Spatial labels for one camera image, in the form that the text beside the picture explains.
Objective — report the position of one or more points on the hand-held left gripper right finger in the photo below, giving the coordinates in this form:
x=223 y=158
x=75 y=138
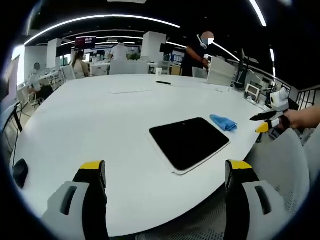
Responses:
x=260 y=212

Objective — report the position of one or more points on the black phone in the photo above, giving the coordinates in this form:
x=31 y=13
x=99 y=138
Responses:
x=163 y=82

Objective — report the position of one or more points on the person's right hand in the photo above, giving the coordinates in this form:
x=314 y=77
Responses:
x=296 y=118

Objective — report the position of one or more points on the white desk partition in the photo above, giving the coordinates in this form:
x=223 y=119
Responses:
x=220 y=71

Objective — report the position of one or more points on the black rounded object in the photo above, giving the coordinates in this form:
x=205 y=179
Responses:
x=20 y=173

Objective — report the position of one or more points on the white office chair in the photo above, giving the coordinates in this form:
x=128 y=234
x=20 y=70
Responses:
x=68 y=73
x=199 y=73
x=128 y=67

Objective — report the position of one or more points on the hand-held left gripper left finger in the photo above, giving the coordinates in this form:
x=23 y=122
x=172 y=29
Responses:
x=75 y=210

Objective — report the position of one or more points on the long ceiling light strip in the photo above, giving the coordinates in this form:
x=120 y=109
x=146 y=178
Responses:
x=100 y=20

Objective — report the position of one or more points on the black railing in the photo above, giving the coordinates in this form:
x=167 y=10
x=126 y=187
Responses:
x=307 y=98

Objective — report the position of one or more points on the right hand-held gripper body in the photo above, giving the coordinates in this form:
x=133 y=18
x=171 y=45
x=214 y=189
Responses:
x=278 y=100

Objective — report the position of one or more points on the green plant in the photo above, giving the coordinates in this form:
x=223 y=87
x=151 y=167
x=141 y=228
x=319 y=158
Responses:
x=133 y=57

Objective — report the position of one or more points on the grey mesh office chair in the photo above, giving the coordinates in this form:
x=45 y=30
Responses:
x=282 y=160

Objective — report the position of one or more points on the blue cleaning cloth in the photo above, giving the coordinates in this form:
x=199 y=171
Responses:
x=223 y=122

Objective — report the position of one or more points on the short ceiling light strip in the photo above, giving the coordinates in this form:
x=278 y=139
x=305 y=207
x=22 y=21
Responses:
x=258 y=12

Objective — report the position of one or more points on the white desktop device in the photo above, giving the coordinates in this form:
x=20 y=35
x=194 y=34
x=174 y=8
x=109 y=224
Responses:
x=253 y=92

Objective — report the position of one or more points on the white paper cup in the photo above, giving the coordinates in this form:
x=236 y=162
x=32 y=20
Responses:
x=159 y=71

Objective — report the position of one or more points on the hanging display screen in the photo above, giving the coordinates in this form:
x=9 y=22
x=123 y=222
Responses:
x=85 y=42

